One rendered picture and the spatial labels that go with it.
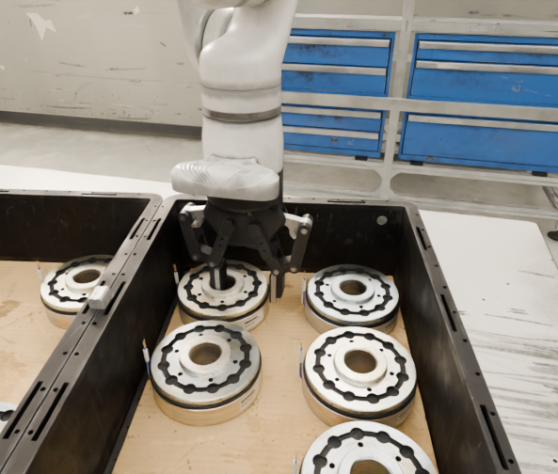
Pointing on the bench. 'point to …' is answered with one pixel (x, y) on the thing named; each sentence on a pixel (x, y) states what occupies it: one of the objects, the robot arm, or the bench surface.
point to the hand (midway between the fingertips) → (247, 284)
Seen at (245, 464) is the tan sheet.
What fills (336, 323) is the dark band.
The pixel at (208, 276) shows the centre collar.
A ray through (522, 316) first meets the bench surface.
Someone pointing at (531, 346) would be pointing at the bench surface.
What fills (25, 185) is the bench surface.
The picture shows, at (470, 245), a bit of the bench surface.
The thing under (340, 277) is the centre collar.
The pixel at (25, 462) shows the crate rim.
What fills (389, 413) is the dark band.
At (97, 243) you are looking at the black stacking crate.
